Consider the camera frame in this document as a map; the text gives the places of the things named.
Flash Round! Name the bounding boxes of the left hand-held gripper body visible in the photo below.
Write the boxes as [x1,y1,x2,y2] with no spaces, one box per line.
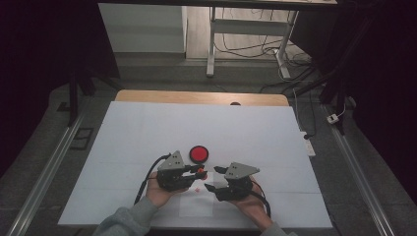
[156,150,194,193]

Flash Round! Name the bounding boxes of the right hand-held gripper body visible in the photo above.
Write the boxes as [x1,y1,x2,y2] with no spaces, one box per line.
[214,161,261,203]

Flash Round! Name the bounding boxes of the round red ink pad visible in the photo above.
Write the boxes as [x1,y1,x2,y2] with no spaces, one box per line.
[189,145,209,165]

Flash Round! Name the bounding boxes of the white paper sheet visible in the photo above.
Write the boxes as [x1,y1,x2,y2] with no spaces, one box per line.
[178,170,216,217]

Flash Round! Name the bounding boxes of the person's left hand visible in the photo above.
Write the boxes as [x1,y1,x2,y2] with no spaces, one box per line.
[146,178,189,209]

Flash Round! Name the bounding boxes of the person's right hand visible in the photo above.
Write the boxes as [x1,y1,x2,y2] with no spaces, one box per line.
[230,176,273,231]

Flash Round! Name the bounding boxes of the large white table cover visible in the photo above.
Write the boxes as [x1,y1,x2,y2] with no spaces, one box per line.
[58,100,333,229]

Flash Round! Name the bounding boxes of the white power strip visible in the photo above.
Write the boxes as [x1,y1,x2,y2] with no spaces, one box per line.
[299,131,317,157]

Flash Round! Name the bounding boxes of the black stand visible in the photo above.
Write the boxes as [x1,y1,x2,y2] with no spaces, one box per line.
[294,63,349,136]
[66,63,125,128]

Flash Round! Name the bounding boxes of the white cabinet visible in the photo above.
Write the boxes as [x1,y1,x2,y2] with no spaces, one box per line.
[97,3,188,54]

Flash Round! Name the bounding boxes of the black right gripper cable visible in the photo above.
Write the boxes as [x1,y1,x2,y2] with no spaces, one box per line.
[250,179,272,219]

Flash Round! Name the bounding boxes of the black cable by table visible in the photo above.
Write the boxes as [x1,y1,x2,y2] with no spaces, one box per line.
[292,88,318,141]

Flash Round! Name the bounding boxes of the tangle of floor cables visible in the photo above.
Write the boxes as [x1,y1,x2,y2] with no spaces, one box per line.
[214,8,313,68]

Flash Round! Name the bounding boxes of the aluminium rail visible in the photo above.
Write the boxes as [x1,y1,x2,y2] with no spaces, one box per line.
[6,111,87,236]
[323,104,396,236]

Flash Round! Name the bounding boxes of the white desk frame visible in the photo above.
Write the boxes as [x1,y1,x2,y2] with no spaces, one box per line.
[206,6,300,80]

